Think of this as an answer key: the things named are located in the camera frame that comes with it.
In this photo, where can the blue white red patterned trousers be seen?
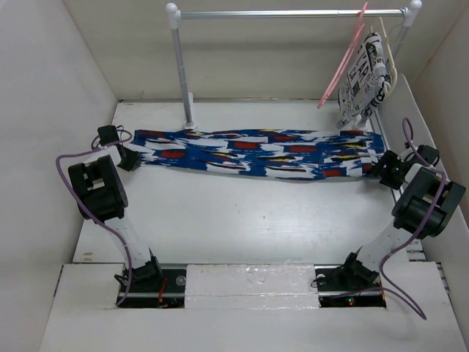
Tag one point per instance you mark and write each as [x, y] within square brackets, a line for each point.
[275, 153]

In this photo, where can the white foam front board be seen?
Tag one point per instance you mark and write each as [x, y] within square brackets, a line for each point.
[256, 287]

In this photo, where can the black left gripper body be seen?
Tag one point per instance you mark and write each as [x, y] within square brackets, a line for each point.
[130, 161]

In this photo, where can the cream plastic hanger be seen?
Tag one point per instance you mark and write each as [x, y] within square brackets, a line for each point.
[388, 58]

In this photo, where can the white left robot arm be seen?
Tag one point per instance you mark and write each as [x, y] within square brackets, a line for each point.
[103, 199]

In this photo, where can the black white printed garment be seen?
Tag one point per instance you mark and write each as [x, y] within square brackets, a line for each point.
[366, 83]

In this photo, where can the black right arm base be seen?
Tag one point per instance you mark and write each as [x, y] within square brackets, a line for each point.
[348, 285]

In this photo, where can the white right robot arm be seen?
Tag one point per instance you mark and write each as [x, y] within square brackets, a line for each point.
[424, 209]

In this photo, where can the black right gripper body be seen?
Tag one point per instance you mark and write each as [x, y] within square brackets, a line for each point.
[390, 174]

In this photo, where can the white metal clothes rack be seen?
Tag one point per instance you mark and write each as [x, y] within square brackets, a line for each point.
[176, 16]

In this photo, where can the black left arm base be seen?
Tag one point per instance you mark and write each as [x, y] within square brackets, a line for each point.
[167, 292]

